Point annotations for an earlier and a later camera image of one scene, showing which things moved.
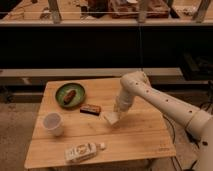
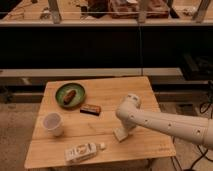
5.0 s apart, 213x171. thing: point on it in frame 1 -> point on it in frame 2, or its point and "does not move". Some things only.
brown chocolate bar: x=90 y=109 does not move
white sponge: x=112 y=117 -> x=120 y=133
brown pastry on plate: x=67 y=99 does not move
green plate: x=70 y=95 does not move
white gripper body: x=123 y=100 -> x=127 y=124
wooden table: x=71 y=128 does not move
